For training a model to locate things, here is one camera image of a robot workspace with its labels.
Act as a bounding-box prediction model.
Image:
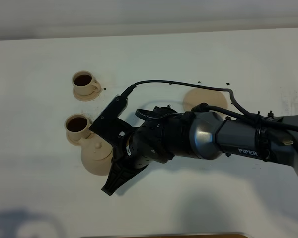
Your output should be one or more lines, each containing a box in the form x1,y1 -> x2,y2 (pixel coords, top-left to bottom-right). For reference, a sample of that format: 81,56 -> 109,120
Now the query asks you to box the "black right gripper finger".
101,159 -> 147,196

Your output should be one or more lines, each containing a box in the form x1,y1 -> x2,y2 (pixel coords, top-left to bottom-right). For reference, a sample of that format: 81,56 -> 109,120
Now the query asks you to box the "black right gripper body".
114,107 -> 196,169

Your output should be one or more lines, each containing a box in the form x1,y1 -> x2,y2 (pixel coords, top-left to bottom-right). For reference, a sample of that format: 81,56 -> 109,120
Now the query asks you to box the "beige clay teapot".
79,134 -> 113,176

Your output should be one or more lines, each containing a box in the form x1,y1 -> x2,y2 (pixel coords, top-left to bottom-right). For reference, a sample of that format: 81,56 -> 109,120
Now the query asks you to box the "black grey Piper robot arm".
90,103 -> 298,195

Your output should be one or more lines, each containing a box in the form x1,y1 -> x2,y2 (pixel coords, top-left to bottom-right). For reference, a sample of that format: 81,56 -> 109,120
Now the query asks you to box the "beige teapot saucer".
182,88 -> 228,111

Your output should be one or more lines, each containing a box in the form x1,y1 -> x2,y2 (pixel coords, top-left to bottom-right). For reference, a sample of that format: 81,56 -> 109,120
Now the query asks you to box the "near beige cup saucer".
66,129 -> 91,146

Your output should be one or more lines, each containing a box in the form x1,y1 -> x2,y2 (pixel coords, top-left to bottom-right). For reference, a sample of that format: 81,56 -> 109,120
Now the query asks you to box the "beige cup saucer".
73,85 -> 101,101
66,129 -> 91,146

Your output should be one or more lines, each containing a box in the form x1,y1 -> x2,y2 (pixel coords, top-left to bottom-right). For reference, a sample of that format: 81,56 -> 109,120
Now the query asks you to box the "near beige teacup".
64,114 -> 95,139

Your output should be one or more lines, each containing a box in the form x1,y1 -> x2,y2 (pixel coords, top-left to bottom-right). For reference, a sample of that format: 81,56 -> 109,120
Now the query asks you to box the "beige teacup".
72,71 -> 101,96
64,114 -> 95,139

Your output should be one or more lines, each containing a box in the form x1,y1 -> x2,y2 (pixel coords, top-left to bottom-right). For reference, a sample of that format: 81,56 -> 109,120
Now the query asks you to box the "far beige cup saucer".
73,85 -> 101,101

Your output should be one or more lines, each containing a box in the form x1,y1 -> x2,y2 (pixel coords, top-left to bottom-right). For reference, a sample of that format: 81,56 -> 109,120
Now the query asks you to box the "far beige teacup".
72,71 -> 101,96

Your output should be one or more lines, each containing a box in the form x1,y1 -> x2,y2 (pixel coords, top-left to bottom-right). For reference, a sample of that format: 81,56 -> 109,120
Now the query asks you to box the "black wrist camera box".
89,95 -> 134,147

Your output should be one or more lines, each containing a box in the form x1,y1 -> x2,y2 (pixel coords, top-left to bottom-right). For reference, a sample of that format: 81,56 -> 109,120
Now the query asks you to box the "black camera cable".
120,79 -> 298,134

